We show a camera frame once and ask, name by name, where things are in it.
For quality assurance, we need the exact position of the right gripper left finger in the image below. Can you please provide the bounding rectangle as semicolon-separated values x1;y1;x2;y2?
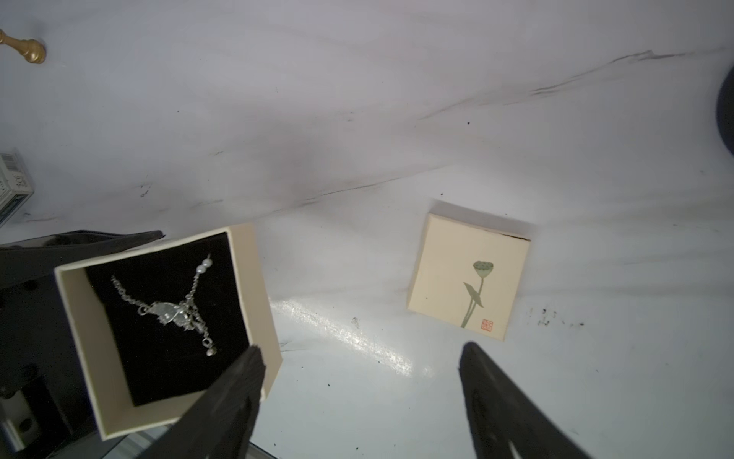
141;345;266;459

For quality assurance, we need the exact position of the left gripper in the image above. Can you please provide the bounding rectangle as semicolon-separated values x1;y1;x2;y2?
1;231;164;458

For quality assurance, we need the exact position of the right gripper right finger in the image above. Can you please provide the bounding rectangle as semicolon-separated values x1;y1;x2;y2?
459;342;589;458

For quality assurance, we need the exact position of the silver necklace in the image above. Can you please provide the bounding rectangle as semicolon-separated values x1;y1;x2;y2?
110;254;219;358

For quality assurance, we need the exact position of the black foam insert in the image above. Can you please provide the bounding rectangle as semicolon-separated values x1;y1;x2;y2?
85;233;250;405

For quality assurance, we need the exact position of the small barcode box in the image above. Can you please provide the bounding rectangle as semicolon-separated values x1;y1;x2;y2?
1;150;34;226

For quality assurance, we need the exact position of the gold chess pawn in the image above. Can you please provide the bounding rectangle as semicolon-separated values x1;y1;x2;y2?
0;30;47;65

